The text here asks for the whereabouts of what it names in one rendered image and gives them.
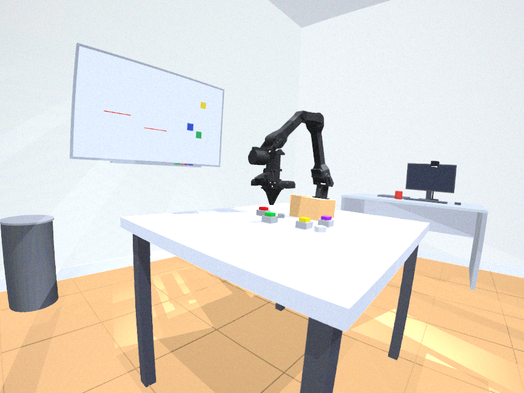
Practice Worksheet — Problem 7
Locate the yellow button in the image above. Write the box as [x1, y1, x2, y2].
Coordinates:
[295, 217, 313, 230]

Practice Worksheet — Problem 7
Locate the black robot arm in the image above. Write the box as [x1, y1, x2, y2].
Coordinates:
[248, 110, 334, 200]

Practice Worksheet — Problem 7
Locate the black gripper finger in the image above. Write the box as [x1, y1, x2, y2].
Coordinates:
[261, 187, 273, 205]
[269, 188, 284, 205]

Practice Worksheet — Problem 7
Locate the red button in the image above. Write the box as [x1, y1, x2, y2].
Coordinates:
[256, 207, 271, 216]

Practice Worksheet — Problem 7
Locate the green button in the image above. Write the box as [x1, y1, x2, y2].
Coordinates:
[261, 212, 278, 224]

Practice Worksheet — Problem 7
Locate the purple button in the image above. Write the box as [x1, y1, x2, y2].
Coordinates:
[318, 216, 334, 227]

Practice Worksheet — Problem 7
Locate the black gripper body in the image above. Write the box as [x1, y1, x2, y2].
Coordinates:
[251, 166, 295, 189]

